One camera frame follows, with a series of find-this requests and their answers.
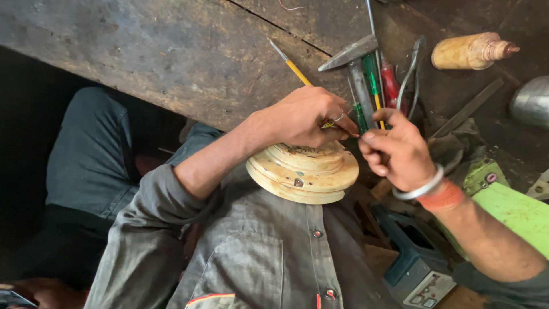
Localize small green screwdriver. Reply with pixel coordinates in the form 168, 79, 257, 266
347, 77, 369, 134

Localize red thread wristband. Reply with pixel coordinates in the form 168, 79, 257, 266
417, 180, 466, 212

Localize cream plastic bottle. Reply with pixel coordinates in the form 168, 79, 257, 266
431, 32, 521, 70

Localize person's left hand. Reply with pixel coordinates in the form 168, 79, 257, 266
253, 86, 360, 148

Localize person's right hand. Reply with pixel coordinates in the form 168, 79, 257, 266
358, 108, 439, 194

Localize silver bangle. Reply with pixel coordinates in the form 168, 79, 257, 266
391, 164, 445, 201

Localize thin copper wire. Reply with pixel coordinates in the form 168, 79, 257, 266
322, 121, 362, 139

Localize small wooden block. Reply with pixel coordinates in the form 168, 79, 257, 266
370, 178, 393, 201

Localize blue power tool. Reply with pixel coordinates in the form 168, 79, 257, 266
371, 204, 457, 309

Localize white plastic part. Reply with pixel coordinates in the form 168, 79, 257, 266
525, 169, 549, 202

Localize green and yellow screwdriver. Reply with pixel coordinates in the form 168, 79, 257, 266
362, 54, 386, 130

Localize thin metal rod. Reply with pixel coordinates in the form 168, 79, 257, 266
365, 0, 384, 108

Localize steel hammer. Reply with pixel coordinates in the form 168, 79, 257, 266
318, 34, 380, 129

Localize grey button shirt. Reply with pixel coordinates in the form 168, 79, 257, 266
83, 161, 549, 309

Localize silver metal container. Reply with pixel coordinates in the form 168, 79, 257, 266
510, 76, 549, 128

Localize dark phone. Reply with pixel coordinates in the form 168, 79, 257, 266
0, 290, 38, 309

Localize grey metal pliers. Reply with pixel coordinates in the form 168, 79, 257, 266
395, 35, 427, 121

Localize dirty grey cloth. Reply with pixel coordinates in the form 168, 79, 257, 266
425, 118, 485, 172

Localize red-handled screwdriver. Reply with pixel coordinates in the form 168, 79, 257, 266
379, 58, 408, 116

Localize cream round motor housing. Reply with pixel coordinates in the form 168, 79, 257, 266
246, 141, 360, 205

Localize blue jeans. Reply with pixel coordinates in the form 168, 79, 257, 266
45, 87, 224, 221

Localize flat metal file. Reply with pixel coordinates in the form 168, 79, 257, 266
431, 77, 504, 139

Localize light green machine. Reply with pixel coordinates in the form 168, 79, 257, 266
437, 159, 549, 260

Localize yellow-handled screwdriver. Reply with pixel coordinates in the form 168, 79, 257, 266
267, 38, 314, 87

